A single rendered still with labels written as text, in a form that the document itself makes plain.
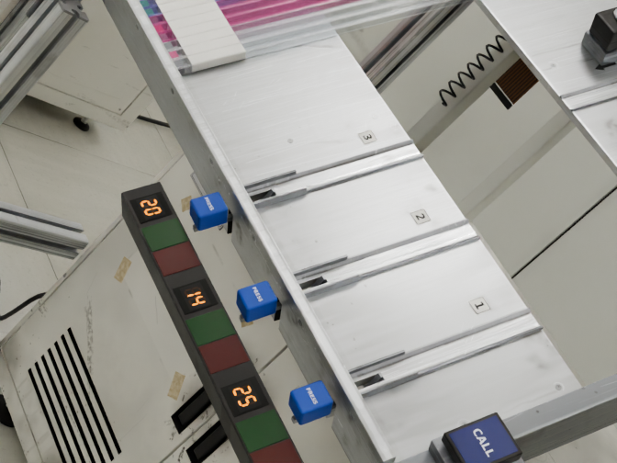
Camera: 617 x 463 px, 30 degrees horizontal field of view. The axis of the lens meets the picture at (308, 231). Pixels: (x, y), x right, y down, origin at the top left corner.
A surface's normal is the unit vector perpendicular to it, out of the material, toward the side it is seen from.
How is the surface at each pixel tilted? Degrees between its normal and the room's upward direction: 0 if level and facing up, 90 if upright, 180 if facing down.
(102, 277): 90
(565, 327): 90
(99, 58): 90
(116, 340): 89
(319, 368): 133
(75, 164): 0
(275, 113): 42
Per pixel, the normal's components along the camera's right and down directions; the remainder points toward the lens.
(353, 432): -0.90, 0.29
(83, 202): 0.68, -0.65
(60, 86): 0.43, 0.73
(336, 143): 0.10, -0.62
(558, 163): -0.60, -0.21
